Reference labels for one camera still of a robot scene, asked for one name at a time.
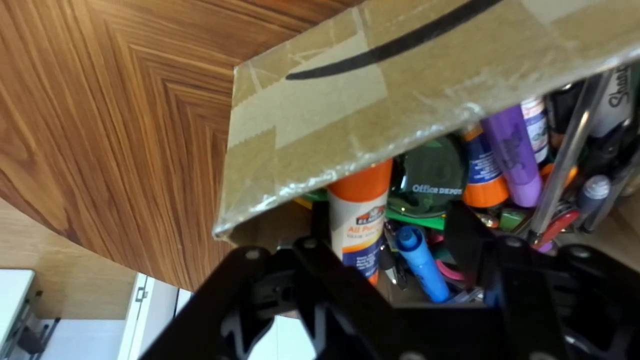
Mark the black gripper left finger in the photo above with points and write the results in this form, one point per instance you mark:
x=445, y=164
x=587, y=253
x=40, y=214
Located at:
x=320, y=222

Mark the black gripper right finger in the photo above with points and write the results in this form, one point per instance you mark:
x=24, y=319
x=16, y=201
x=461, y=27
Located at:
x=464, y=233

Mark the orange capped glue stick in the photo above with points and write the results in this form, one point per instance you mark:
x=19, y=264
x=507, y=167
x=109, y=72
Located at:
x=357, y=219

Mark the orange bottom glue stick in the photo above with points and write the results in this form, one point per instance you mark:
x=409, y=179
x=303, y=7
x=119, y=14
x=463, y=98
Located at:
x=484, y=183

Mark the purple glue stick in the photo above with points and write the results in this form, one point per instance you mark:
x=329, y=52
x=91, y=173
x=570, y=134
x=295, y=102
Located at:
x=514, y=156

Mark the taped cardboard box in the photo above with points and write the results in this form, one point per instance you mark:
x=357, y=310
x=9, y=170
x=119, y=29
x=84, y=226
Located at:
x=389, y=75

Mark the blue marker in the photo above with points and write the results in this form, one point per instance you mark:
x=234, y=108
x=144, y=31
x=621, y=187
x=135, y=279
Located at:
x=418, y=258

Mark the black sharpie marker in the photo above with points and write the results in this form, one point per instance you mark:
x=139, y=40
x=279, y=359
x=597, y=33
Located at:
x=615, y=105

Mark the round wooden table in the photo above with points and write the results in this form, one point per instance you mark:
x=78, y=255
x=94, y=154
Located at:
x=115, y=118

